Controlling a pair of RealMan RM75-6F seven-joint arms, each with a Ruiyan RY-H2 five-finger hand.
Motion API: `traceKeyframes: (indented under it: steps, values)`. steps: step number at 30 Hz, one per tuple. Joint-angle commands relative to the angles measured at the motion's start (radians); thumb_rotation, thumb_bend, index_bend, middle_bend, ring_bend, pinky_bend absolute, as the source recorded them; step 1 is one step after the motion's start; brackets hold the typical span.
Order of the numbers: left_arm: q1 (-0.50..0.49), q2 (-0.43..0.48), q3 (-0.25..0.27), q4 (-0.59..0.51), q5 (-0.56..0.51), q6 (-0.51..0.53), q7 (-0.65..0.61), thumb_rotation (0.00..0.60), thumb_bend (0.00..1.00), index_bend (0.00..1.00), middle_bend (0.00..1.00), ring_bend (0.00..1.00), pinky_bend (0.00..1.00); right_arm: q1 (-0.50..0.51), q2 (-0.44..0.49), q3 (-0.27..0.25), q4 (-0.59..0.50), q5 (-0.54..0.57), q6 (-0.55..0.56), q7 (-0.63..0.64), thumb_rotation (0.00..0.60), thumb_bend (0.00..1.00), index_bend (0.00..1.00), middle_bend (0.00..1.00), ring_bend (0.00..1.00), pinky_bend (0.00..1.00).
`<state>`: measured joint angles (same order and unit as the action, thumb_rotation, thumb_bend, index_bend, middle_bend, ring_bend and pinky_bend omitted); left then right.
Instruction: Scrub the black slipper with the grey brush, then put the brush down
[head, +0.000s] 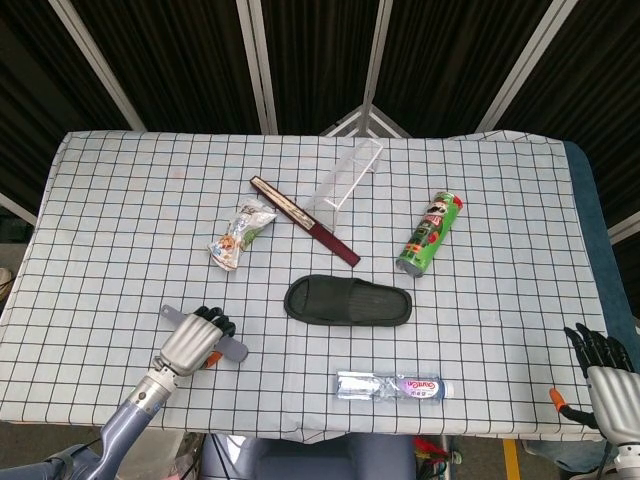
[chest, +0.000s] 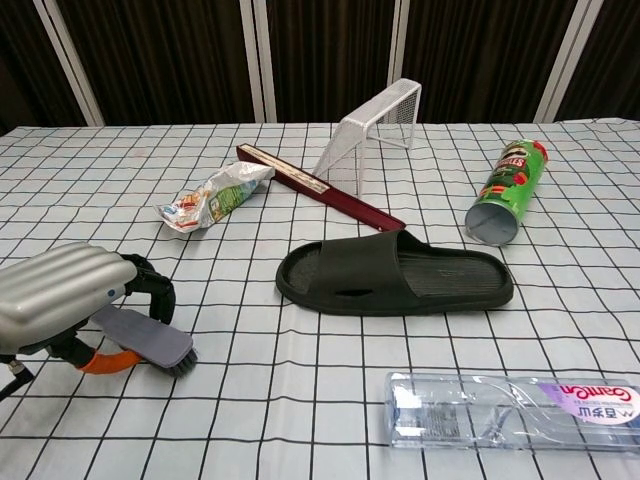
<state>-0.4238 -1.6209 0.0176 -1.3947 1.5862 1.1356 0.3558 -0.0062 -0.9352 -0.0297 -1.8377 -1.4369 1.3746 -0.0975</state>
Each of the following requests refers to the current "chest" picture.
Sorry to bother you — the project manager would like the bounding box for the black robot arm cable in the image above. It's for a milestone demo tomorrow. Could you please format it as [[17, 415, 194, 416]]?
[[0, 355, 32, 402]]

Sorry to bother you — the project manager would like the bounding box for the green Pringles can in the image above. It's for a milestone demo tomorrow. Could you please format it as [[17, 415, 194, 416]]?
[[464, 139, 551, 247]]

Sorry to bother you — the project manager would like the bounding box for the crumpled snack wrapper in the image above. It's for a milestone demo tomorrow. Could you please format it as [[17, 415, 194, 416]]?
[[153, 161, 277, 232]]

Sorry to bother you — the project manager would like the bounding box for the dark red folded fan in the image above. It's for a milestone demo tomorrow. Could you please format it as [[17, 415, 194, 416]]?
[[236, 143, 407, 234]]

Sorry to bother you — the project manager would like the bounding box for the white black checked tablecloth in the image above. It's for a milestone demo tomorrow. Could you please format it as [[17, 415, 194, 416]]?
[[0, 117, 640, 480]]

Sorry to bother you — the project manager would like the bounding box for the white wire mesh rack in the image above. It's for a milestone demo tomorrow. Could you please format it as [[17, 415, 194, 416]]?
[[311, 78, 423, 197]]

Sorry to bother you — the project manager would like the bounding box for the black rubber slipper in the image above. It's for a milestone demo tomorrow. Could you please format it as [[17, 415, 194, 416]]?
[[275, 229, 516, 316]]

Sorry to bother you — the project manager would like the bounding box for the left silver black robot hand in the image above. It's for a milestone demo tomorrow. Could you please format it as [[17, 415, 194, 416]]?
[[0, 242, 177, 376]]

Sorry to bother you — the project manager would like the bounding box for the grey scrub brush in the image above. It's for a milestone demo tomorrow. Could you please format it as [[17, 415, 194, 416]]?
[[91, 305, 199, 378]]

